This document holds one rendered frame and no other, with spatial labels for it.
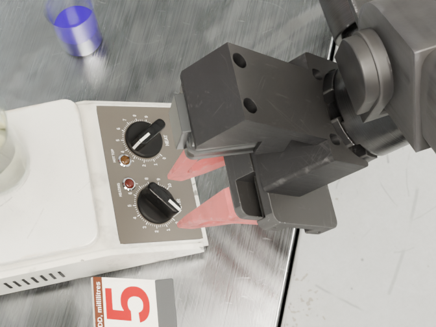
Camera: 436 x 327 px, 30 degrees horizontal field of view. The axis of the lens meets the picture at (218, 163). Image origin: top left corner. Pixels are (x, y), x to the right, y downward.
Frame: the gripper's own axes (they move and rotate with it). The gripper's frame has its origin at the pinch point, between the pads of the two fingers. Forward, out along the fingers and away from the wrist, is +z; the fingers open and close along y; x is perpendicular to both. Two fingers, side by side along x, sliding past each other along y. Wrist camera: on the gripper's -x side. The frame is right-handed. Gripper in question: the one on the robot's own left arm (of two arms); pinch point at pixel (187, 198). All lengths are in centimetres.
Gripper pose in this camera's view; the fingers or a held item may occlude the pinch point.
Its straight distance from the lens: 55.8
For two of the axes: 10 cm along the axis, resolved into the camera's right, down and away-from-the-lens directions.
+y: 2.0, 9.2, -3.3
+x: 6.7, 1.1, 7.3
